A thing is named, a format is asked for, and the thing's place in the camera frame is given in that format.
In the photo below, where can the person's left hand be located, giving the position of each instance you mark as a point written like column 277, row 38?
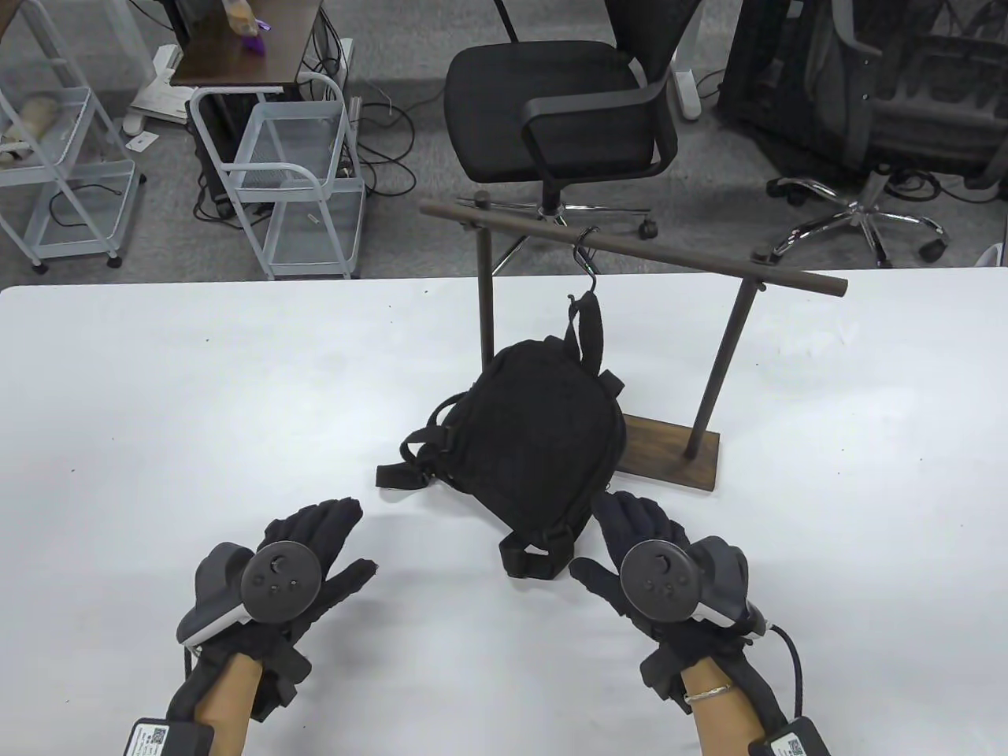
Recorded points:
column 315, row 531

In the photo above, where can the person's right hand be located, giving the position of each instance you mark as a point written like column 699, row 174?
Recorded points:
column 638, row 520

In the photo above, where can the black backpack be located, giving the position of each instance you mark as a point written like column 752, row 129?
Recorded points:
column 535, row 425

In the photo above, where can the metal s-hook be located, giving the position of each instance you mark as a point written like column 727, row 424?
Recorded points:
column 583, row 261

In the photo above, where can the person's right forearm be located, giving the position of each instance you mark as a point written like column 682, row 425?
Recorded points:
column 720, row 724

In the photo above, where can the person's left forearm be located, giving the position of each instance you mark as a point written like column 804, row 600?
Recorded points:
column 228, row 709

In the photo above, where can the grey black tracking controller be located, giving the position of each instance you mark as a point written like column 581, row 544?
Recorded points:
column 272, row 583
column 657, row 579

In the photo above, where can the dark wooden hanging rack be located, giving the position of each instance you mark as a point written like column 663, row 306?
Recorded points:
column 669, row 455

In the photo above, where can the black wrist box white label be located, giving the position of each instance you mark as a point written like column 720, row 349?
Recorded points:
column 791, row 740
column 165, row 739

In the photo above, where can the black computer tower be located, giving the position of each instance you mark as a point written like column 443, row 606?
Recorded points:
column 211, row 153

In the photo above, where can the white paper tag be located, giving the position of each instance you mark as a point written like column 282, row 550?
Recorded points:
column 142, row 142

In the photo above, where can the white desk leg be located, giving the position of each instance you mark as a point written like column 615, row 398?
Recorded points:
column 689, row 87

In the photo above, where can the black office chair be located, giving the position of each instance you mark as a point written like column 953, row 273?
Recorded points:
column 535, row 94

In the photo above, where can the white floor object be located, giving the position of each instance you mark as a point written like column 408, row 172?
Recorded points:
column 991, row 253

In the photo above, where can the white desk foot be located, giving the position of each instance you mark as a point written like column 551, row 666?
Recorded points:
column 157, row 98

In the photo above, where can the brown wooden side table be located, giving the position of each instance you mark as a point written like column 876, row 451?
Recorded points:
column 236, row 63

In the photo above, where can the grey mesh chair chrome base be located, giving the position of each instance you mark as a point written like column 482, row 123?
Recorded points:
column 906, row 118

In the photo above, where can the purple object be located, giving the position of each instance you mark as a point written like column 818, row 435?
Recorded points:
column 256, row 46

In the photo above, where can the beige plush object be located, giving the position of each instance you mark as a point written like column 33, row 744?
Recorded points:
column 35, row 114

